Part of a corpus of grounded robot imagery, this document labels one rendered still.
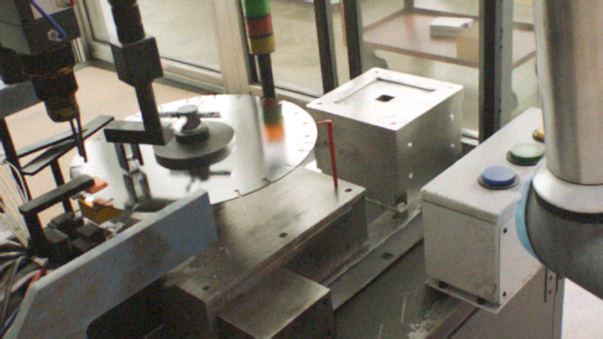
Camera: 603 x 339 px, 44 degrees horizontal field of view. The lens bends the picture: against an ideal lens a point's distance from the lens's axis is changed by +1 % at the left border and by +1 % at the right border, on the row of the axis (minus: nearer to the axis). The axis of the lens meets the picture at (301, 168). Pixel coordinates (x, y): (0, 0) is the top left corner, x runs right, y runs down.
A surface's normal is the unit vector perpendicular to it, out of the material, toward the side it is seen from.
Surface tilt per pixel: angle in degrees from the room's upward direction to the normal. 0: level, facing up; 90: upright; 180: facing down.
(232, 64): 90
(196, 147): 5
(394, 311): 0
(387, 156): 90
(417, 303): 0
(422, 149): 90
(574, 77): 98
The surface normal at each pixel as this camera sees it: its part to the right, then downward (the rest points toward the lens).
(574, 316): -0.11, -0.87
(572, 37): -0.46, 0.58
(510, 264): 0.73, 0.25
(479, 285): -0.68, 0.42
